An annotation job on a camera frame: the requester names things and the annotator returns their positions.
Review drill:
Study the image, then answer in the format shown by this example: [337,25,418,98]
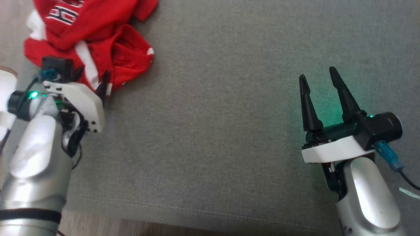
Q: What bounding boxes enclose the white basket brown rim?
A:
[0,66,17,138]

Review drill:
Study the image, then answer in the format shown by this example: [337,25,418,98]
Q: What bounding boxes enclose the red shorts white stripes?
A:
[24,24,155,96]

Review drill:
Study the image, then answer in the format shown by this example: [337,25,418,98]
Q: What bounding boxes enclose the left cable blue connector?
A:
[33,68,63,87]

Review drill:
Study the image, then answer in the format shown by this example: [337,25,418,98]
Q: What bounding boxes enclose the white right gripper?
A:
[300,67,374,194]

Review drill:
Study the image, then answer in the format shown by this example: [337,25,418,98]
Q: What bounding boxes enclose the grey fabric sofa ottoman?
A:
[0,0,420,236]

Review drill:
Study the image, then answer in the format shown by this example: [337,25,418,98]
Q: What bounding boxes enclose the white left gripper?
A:
[43,66,111,155]

